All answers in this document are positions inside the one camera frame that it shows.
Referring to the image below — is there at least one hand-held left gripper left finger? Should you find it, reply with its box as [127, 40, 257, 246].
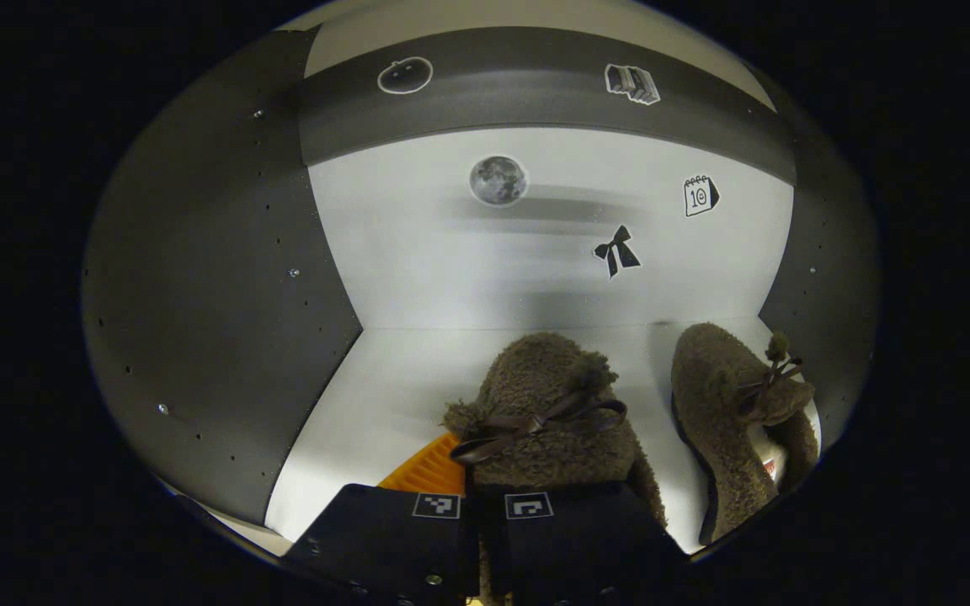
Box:
[281, 432, 483, 606]

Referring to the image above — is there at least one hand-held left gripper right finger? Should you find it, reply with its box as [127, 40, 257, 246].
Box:
[477, 481, 692, 606]

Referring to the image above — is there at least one brown fluffy shoe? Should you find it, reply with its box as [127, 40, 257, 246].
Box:
[441, 331, 669, 603]
[670, 322, 823, 546]

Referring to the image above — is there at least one grey shoe cabinet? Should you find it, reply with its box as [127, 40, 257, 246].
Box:
[81, 0, 882, 561]

